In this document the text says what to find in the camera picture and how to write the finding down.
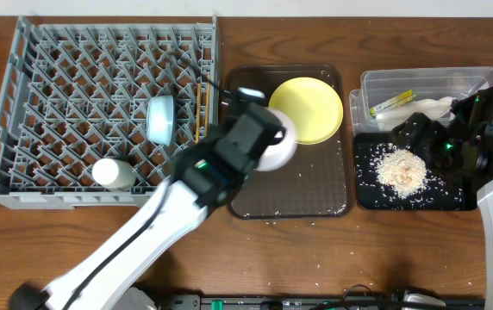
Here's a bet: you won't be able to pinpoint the rice food waste pile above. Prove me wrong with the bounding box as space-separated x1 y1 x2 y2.
356 141 463 203

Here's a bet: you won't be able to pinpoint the white napkin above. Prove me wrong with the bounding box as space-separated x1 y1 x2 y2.
375 96 454 131

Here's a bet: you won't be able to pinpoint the green orange snack wrapper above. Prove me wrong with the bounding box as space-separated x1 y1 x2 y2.
369 90 416 118

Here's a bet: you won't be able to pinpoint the yellow plate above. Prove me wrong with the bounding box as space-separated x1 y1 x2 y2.
269 77 344 145

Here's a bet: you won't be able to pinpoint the light blue bowl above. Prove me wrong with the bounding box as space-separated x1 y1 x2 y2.
146 96 175 146

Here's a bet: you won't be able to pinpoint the white paper cup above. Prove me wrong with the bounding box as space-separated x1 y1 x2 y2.
92 158 136 191

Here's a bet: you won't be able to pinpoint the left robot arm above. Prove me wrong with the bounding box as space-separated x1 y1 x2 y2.
8 103 296 309

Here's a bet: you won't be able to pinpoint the clear plastic waste bin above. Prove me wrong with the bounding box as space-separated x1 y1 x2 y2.
349 66 493 135

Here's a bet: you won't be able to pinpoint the grey plastic dishwasher rack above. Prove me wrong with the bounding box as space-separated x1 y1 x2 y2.
0 17 222 209

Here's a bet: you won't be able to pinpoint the black rectangular tray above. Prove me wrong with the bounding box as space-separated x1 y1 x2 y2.
352 132 480 212

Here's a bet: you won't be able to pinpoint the dark brown serving tray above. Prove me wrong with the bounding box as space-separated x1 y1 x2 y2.
225 64 355 220

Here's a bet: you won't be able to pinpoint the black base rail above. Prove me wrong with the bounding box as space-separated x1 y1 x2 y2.
155 293 487 310

